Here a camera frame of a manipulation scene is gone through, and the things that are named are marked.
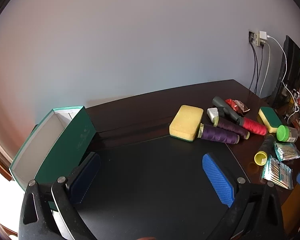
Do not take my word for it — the green cardboard box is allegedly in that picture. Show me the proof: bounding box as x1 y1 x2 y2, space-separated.
9 105 97 212

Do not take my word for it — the thick white cable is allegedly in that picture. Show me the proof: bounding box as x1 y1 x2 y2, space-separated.
259 42 271 97

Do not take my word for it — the red snack packet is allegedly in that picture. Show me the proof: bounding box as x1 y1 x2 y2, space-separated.
225 98 250 116

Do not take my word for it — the cotton swab packet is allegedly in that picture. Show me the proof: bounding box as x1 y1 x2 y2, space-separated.
273 141 300 162
260 154 293 189

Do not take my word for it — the thin white charging cable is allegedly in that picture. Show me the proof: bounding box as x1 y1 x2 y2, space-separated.
267 36 299 117

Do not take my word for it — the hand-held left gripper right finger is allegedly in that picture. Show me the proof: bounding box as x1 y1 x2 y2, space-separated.
202 152 285 240

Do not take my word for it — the wall power outlet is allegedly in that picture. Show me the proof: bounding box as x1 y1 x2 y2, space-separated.
248 30 262 47

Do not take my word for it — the dark grey cone spool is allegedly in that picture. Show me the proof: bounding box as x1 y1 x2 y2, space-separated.
212 96 243 127

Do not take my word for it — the green and yellow scouring sponge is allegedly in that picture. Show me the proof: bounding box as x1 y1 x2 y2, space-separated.
258 107 283 133

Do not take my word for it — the green lid jar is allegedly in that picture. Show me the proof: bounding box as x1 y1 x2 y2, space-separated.
276 125 299 143

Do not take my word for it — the black cable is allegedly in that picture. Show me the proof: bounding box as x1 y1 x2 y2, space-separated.
249 41 257 93
255 45 264 94

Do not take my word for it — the red thread spool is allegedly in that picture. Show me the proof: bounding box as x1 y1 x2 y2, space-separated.
237 117 268 136

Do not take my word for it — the black thread spool yellow core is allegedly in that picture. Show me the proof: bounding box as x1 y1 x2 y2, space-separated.
254 135 275 166

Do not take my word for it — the black monitor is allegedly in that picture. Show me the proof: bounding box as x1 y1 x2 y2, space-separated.
271 35 300 109

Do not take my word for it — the purple thread spool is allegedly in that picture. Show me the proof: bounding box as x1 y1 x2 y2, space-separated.
197 123 240 145

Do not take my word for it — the dark plum thread spool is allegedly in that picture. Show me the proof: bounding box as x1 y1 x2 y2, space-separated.
213 116 250 139

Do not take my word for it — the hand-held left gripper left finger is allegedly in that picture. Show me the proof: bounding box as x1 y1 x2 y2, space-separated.
18 151 101 240

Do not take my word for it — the black desk mat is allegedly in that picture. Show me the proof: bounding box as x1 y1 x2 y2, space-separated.
75 135 252 240

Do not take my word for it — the large yellow sponge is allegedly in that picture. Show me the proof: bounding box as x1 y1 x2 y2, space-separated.
169 105 204 143

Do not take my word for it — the white adapter with black strap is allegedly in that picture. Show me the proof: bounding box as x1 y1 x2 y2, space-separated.
206 107 224 121

